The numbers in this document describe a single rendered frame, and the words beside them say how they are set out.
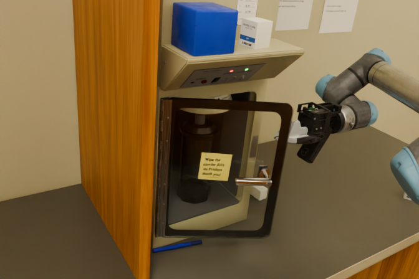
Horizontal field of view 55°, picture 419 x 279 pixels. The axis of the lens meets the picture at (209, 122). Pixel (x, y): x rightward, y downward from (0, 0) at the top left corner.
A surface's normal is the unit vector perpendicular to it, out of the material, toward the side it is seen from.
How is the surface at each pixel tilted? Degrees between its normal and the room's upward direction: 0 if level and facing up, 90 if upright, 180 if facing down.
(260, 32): 90
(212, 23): 90
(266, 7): 90
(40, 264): 0
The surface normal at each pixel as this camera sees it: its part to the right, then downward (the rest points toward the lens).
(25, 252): 0.09, -0.91
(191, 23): -0.84, 0.15
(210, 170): 0.09, 0.41
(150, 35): 0.53, 0.39
